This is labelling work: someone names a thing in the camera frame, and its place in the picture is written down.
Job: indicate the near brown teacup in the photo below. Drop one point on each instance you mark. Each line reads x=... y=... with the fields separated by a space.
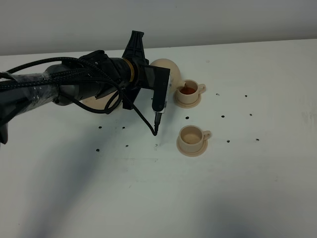
x=192 y=138

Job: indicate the near teacup saucer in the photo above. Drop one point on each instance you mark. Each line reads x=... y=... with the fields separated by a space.
x=192 y=154

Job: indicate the black left camera bracket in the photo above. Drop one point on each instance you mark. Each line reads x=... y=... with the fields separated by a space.
x=157 y=79

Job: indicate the teapot saucer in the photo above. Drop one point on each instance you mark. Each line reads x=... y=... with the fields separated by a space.
x=98 y=104

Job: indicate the far brown teacup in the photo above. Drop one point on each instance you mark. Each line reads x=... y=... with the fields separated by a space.
x=191 y=87

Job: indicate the brown clay teapot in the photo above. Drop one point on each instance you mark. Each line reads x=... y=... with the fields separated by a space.
x=175 y=75

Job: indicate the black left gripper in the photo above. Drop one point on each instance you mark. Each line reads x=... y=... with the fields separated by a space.
x=135 y=57

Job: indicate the far teacup saucer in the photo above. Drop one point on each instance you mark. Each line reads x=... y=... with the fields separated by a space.
x=186 y=100

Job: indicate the brown teacup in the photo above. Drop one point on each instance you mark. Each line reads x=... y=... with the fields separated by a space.
x=192 y=138
x=191 y=87

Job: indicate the teacup saucer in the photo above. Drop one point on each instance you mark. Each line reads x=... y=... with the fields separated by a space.
x=186 y=100
x=192 y=154

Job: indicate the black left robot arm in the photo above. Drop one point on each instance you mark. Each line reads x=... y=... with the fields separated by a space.
x=94 y=82

